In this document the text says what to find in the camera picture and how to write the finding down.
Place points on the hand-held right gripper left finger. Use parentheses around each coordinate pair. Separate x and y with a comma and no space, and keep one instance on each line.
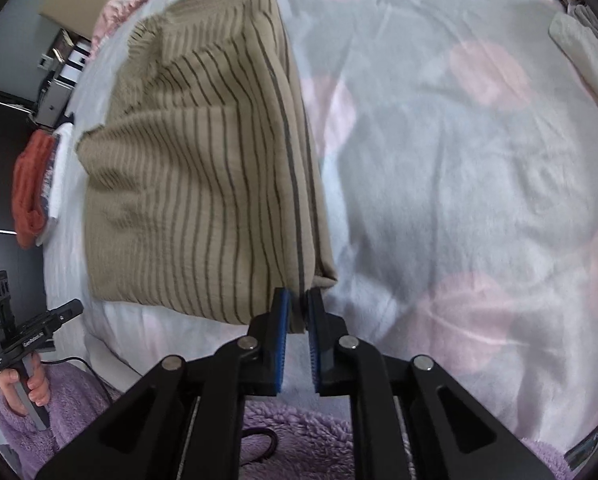
(280,345)

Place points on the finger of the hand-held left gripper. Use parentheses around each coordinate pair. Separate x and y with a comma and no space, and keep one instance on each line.
(69,312)

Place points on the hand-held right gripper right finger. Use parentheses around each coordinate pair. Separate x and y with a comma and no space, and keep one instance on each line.
(313,345)

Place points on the olive striped shirt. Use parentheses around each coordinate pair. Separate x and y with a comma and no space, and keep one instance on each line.
(194,175)

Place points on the person's left forearm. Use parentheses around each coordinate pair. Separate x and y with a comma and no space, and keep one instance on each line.
(19,435)

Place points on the person's left hand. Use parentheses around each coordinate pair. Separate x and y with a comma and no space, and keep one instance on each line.
(39,385)

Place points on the purple fleece robe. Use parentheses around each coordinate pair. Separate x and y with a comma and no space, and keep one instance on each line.
(299,435)

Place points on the orange fleece folded garment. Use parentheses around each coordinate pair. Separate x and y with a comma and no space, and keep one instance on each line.
(29,185)

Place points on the dark floral folded garment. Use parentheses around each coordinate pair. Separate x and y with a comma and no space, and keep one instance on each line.
(48,180)

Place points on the white folded garment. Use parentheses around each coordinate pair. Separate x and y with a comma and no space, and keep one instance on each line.
(61,170)

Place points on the white black nightstand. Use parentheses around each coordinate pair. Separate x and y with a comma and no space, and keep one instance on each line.
(61,80)

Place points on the smartphone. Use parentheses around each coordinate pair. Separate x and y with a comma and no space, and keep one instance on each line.
(584,447)

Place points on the cream garment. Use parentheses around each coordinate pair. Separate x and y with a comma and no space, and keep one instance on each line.
(584,60)

